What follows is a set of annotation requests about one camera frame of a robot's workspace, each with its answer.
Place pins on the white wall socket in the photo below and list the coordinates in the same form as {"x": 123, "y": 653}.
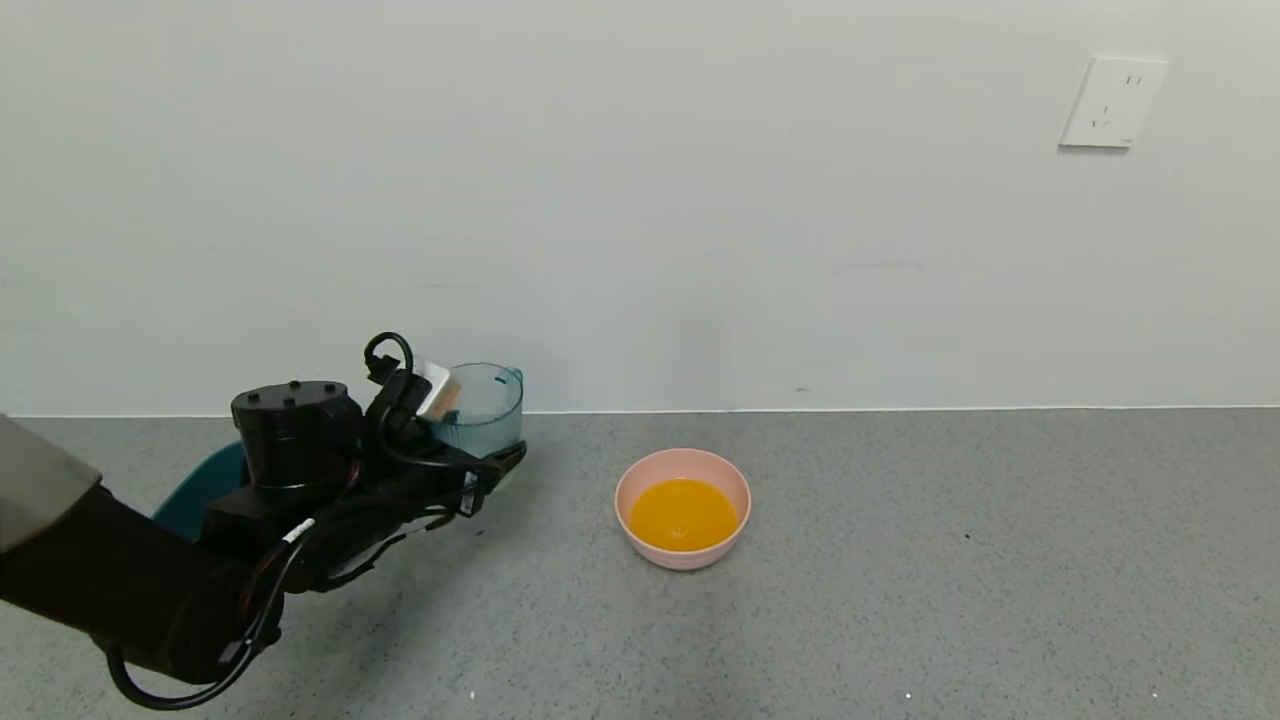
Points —
{"x": 1113, "y": 102}

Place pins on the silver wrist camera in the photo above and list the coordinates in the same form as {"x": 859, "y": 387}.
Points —
{"x": 438, "y": 390}

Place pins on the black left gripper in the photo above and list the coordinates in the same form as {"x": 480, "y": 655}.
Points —
{"x": 474, "y": 486}

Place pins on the clear teal plastic cup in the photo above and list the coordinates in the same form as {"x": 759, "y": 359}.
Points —
{"x": 490, "y": 410}

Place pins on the teal plastic basin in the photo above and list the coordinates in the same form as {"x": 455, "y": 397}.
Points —
{"x": 205, "y": 490}

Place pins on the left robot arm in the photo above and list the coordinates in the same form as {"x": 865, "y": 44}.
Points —
{"x": 100, "y": 570}

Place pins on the pink bowl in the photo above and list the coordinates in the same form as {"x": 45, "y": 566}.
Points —
{"x": 683, "y": 515}

